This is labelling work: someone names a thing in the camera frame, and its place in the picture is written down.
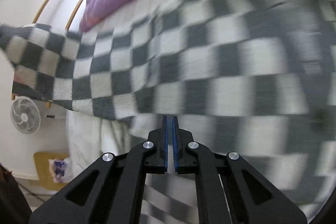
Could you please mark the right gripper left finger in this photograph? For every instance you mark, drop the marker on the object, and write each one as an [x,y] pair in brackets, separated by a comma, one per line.
[111,189]

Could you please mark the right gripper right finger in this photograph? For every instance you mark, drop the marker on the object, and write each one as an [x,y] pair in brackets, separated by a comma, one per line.
[229,189]

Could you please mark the grey white checkered cardigan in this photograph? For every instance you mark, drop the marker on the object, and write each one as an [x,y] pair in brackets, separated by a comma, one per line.
[252,76]

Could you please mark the white standing fan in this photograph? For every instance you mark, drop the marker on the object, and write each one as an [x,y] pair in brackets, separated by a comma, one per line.
[25,115]

